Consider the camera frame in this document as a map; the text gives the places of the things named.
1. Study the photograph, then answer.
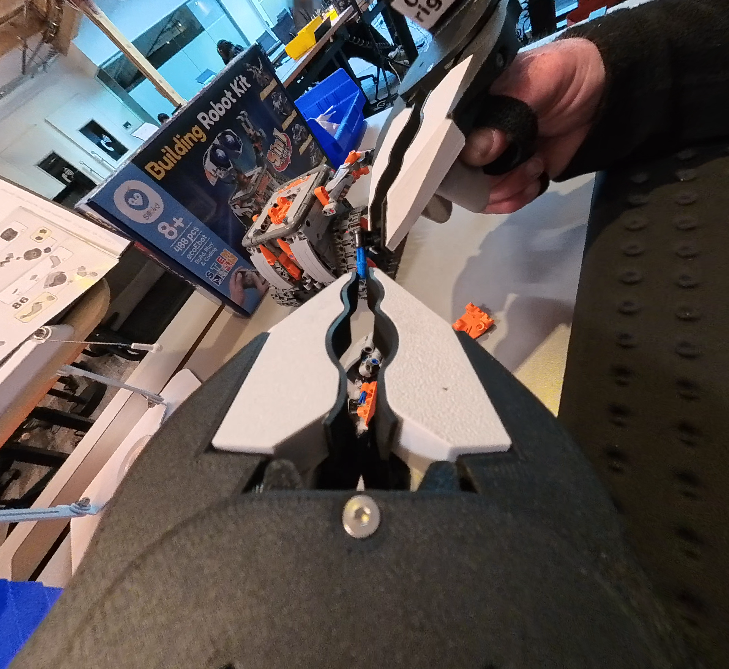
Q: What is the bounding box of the grey black brick model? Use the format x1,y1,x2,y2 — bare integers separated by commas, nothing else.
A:
242,149,412,308

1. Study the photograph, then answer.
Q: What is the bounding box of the orange fin piece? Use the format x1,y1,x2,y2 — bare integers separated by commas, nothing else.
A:
453,302,495,337

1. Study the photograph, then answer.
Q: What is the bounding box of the white board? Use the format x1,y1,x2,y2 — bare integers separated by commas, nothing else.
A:
0,367,204,587

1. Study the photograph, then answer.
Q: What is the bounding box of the picture box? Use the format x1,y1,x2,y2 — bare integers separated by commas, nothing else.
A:
76,45,338,318

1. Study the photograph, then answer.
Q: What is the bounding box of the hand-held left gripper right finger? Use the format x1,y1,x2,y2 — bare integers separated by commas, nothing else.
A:
366,267,512,490

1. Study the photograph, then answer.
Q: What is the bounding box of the person's right hand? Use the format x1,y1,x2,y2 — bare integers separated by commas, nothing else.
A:
460,38,608,215

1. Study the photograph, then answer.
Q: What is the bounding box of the blue plastic bin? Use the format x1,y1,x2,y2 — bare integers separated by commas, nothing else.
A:
0,578,63,669

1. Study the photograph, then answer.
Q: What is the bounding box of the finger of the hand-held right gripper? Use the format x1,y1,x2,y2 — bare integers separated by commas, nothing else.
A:
383,55,475,253
366,104,425,236

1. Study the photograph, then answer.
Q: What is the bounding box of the small blue bin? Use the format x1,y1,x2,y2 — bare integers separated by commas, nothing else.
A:
293,68,369,154

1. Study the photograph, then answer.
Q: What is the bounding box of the yellow bin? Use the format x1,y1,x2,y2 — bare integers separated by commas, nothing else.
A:
284,15,323,61

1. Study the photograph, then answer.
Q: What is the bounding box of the person's right forearm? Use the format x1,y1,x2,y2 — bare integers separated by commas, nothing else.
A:
547,0,729,182

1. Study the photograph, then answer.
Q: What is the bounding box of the instruction booklet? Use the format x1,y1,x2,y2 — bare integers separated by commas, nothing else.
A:
0,178,133,365

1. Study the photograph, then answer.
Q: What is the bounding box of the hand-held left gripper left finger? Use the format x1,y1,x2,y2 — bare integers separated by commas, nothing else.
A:
212,273,365,490

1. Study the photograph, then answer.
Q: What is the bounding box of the black foam mat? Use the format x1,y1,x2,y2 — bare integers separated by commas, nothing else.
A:
558,142,729,669

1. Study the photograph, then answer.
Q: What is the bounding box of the white cord with peg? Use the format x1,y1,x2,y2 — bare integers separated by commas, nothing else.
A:
33,329,164,354

